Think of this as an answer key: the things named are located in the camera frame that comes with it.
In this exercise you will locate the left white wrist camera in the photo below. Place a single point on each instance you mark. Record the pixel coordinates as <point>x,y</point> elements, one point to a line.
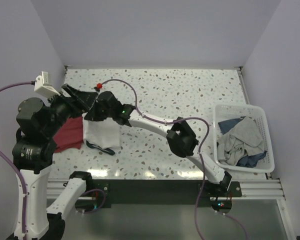
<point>43,86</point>

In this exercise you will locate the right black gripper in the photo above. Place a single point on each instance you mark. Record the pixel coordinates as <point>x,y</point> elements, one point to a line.
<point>92,115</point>

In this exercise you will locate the white plastic laundry basket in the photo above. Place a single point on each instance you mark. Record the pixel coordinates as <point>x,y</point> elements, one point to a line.
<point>241,138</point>

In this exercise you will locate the white printed tank top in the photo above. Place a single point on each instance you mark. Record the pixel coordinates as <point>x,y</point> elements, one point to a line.
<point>101,135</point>

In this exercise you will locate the blue garment in basket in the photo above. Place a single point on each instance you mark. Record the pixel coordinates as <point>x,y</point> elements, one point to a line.
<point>230,123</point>

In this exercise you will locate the folded dark red tank top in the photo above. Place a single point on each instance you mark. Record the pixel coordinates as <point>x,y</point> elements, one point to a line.
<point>70,135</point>

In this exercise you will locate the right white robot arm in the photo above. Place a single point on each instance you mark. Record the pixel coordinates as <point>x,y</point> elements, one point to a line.
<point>181,139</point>

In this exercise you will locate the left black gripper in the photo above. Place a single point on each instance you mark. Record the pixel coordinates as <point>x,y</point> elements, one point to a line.
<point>86,98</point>

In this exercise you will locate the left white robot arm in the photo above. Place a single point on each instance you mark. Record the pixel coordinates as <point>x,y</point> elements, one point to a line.
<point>33,159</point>

